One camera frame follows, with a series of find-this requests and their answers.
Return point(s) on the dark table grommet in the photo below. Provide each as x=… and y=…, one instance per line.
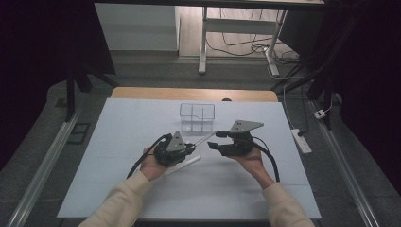
x=226, y=99

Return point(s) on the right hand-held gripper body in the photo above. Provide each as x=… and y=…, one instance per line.
x=239, y=146

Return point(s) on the person's left hand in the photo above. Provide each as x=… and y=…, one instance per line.
x=149, y=167

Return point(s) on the aluminium floor rail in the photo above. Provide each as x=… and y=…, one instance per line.
x=346, y=176
x=47, y=164

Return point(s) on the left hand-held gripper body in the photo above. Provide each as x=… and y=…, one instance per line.
x=168, y=156

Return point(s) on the black metal stand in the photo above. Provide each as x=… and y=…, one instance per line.
x=324, y=85
x=71, y=94

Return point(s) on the white cabinet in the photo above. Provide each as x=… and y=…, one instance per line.
x=135, y=28

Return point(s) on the small white plug adapter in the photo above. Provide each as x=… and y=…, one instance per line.
x=320, y=114

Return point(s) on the white power strip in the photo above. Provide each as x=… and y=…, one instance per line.
x=301, y=140

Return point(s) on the light blue table mat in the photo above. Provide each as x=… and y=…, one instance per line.
x=126, y=126

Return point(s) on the white-legged desk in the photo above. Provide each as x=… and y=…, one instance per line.
x=202, y=47

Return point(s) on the person's right hand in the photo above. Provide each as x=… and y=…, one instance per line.
x=255, y=164

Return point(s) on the white pen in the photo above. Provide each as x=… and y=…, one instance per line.
x=189, y=162

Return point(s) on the clear plastic organizer box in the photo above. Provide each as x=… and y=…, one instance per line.
x=197, y=124

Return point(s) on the dark curtain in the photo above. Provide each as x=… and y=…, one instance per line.
x=38, y=63
x=372, y=78

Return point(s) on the silver pen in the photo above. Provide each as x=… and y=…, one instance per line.
x=205, y=138

